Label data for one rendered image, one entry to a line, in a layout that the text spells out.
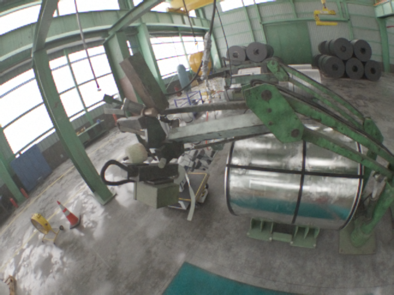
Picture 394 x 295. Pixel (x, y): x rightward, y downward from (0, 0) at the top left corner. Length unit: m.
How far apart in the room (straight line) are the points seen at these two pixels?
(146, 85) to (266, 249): 2.19
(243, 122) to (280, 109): 0.17
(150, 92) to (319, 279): 2.43
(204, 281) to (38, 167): 9.30
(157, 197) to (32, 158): 9.39
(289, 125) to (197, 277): 2.00
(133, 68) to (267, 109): 0.63
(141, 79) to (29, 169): 9.50
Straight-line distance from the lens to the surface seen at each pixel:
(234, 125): 0.75
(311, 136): 0.83
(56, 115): 3.68
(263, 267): 2.22
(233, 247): 2.34
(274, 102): 0.68
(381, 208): 2.09
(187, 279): 2.30
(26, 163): 10.01
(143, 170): 0.83
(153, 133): 0.92
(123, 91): 5.19
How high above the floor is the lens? 2.12
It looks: 28 degrees down
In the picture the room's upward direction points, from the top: 17 degrees counter-clockwise
